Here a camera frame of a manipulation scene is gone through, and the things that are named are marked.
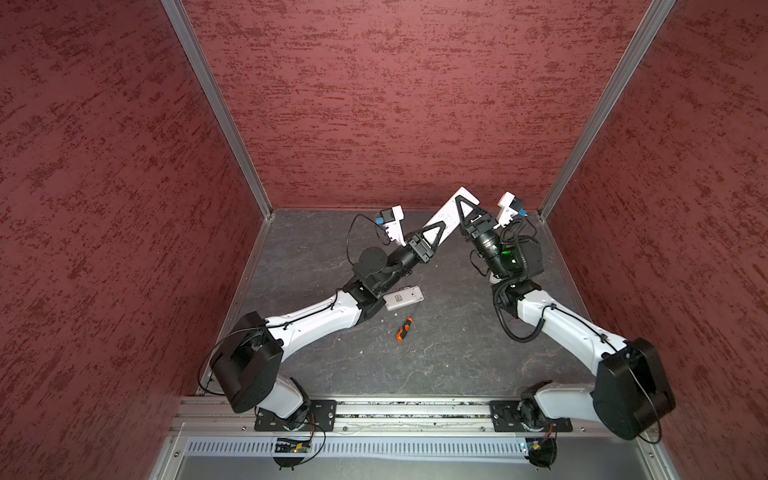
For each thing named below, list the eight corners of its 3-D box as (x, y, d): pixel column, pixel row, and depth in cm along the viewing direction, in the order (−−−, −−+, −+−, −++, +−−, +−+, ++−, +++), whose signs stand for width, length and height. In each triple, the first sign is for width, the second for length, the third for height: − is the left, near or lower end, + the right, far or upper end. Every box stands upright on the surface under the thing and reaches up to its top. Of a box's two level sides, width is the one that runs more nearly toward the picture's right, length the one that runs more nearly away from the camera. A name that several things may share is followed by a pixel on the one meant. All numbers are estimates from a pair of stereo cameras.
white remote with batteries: (387, 311, 95) (387, 308, 94) (382, 296, 99) (382, 293, 97) (423, 300, 98) (424, 297, 96) (417, 286, 101) (417, 283, 100)
